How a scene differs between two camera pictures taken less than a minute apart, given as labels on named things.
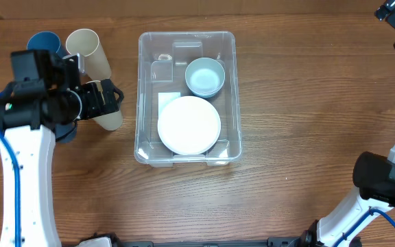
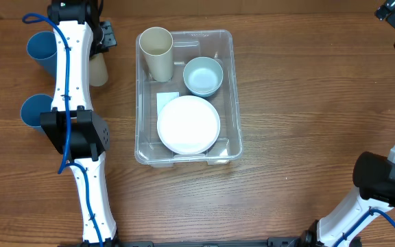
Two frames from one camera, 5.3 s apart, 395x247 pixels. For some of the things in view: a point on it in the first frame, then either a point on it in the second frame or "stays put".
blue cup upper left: [44, 40] stays put
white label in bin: [164, 98] stays put
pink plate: [189, 125] stays put
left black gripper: [88, 111] to [99, 34]
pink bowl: [204, 95] stays put
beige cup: [112, 121] to [156, 44]
